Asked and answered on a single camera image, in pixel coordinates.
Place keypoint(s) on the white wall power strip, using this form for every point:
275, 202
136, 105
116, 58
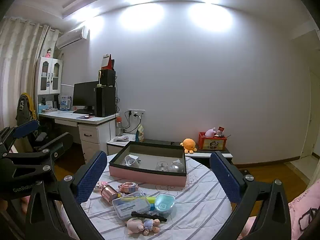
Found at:
136, 112

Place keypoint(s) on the clear glass bottle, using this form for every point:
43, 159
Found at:
162, 166

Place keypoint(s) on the red white desk calendar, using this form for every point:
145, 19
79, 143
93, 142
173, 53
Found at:
107, 62

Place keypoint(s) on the rose gold metal cup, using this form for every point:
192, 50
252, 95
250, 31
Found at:
108, 193

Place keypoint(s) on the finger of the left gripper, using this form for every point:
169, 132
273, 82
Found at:
54, 148
10, 134

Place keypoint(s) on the black computer monitor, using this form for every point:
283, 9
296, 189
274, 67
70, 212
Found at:
84, 97

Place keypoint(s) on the orange octopus plush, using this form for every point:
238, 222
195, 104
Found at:
189, 146

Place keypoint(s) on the white glass door cabinet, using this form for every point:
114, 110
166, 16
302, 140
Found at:
48, 76

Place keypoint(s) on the pink black storage box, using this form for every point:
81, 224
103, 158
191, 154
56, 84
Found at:
149, 155

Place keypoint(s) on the black computer tower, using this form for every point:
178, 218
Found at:
105, 101

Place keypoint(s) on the pink white brick figure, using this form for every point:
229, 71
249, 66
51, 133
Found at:
99, 186

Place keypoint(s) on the clear dental flossers box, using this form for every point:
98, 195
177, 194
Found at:
124, 206

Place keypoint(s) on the pink plush toy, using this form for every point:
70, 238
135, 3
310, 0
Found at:
210, 133

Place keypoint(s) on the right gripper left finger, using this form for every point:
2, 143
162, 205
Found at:
43, 220

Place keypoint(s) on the orange cap water bottle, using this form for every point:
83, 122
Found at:
119, 126

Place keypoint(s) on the white air conditioner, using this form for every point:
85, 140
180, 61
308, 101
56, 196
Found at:
75, 35

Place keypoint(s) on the white nightstand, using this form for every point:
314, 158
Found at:
117, 143

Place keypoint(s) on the yellow highlighter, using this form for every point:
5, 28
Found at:
147, 198

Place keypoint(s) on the teal round plastic container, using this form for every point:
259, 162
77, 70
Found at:
164, 204

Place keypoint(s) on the red toy box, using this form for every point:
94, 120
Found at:
211, 143

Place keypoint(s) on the yellow snack bag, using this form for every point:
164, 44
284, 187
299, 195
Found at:
140, 133

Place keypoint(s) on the black office chair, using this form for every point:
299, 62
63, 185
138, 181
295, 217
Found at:
25, 113

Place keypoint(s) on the small doll figurine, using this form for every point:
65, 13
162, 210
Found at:
49, 53

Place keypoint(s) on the white desk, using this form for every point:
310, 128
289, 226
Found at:
92, 133

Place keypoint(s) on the white striped curtain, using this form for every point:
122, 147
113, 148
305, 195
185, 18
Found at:
22, 43

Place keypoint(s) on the black speaker box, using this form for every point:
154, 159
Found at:
107, 77

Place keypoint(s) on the pink pig doll figure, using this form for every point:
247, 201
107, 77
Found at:
135, 225

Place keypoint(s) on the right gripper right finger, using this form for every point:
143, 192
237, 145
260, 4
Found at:
273, 220

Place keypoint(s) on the pink bed quilt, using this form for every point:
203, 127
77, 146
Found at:
303, 209

